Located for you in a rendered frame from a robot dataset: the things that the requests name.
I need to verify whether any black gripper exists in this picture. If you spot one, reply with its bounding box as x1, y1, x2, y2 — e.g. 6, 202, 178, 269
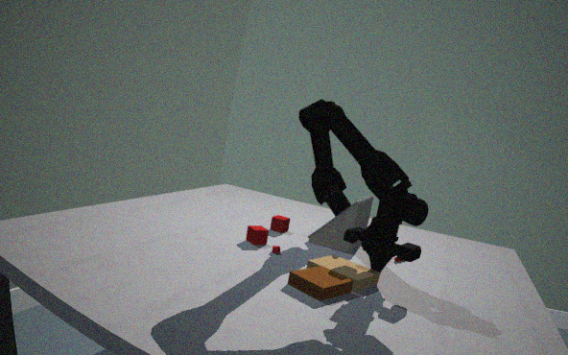
343, 213, 421, 272

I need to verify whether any brown square block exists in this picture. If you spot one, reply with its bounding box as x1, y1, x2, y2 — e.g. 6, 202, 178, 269
288, 267, 354, 301

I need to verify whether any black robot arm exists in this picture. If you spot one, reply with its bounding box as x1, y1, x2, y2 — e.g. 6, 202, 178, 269
299, 99, 428, 251

